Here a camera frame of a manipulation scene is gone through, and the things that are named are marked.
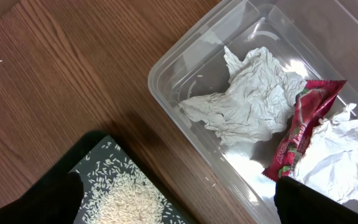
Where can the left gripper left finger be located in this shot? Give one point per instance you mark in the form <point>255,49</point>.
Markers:
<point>57,203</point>

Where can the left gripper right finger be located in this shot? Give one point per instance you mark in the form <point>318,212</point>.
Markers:
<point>299,204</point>

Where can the rice pile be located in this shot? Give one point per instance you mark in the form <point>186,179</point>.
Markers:
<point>116,191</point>

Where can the white napkin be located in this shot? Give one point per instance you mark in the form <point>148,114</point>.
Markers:
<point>258,103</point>
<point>330,163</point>

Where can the red snack wrapper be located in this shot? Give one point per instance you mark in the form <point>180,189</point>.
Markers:
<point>311,105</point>

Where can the black rectangular tray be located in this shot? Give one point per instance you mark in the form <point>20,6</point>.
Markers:
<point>78,151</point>

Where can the clear plastic bin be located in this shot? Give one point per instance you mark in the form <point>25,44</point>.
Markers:
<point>315,39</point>

